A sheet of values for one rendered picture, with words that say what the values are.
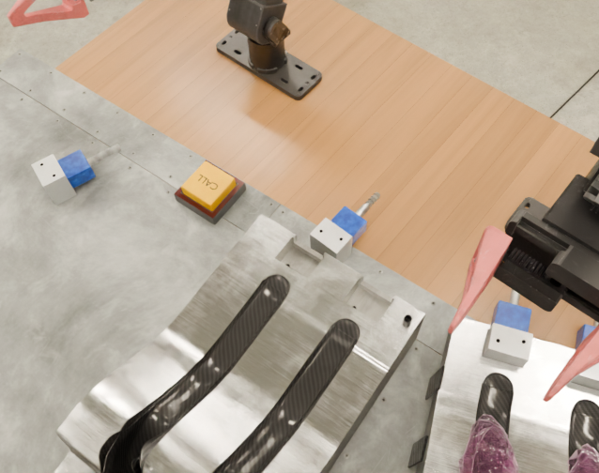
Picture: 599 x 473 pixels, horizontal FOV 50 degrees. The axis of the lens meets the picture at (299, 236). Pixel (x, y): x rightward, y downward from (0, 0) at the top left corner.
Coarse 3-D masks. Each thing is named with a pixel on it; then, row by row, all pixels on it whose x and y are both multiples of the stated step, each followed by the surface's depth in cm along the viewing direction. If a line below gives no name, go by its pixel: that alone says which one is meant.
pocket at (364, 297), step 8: (360, 280) 83; (352, 288) 83; (360, 288) 85; (368, 288) 84; (352, 296) 85; (360, 296) 84; (368, 296) 84; (376, 296) 84; (384, 296) 83; (352, 304) 84; (360, 304) 84; (368, 304) 84; (376, 304) 84; (384, 304) 84; (368, 312) 83; (376, 312) 83; (384, 312) 83; (376, 320) 83
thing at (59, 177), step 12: (48, 156) 99; (72, 156) 100; (96, 156) 101; (108, 156) 102; (36, 168) 98; (48, 168) 98; (60, 168) 97; (72, 168) 99; (84, 168) 99; (48, 180) 96; (60, 180) 97; (72, 180) 99; (84, 180) 101; (48, 192) 97; (60, 192) 99; (72, 192) 101
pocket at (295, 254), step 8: (296, 240) 87; (288, 248) 87; (296, 248) 88; (304, 248) 87; (280, 256) 86; (288, 256) 88; (296, 256) 88; (304, 256) 88; (312, 256) 87; (320, 256) 86; (288, 264) 87; (296, 264) 87; (304, 264) 87; (312, 264) 87; (304, 272) 86
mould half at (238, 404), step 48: (240, 240) 86; (288, 240) 86; (240, 288) 83; (336, 288) 82; (192, 336) 80; (288, 336) 80; (384, 336) 79; (144, 384) 74; (240, 384) 77; (288, 384) 77; (336, 384) 77; (384, 384) 82; (96, 432) 70; (192, 432) 71; (240, 432) 73; (336, 432) 74
